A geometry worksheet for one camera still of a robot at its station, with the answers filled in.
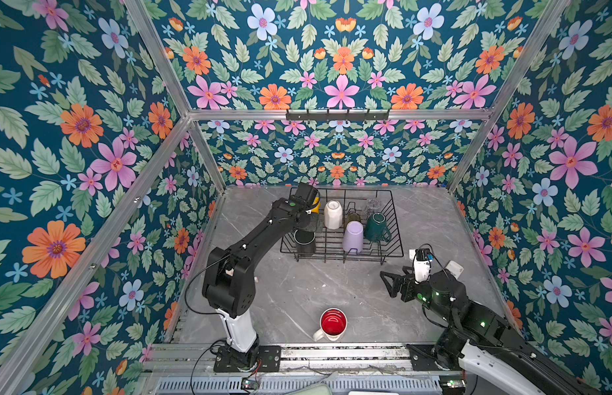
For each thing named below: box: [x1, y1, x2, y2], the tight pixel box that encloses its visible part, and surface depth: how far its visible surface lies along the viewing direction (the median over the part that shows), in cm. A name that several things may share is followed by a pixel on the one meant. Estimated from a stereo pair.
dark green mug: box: [364, 212, 392, 243], surface depth 97 cm
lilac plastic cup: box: [342, 220, 364, 254], surface depth 90 cm
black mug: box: [293, 228, 316, 256], surface depth 91 cm
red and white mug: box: [312, 307, 348, 342], surface depth 76 cm
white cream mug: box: [324, 199, 344, 230], surface depth 98 cm
